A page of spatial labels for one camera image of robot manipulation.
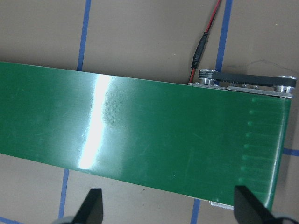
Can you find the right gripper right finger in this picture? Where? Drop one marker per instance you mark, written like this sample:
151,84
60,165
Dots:
249,210

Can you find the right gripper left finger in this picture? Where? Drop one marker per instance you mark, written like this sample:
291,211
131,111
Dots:
91,210

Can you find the green conveyor belt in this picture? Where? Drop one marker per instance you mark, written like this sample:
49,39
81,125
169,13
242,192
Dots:
194,141

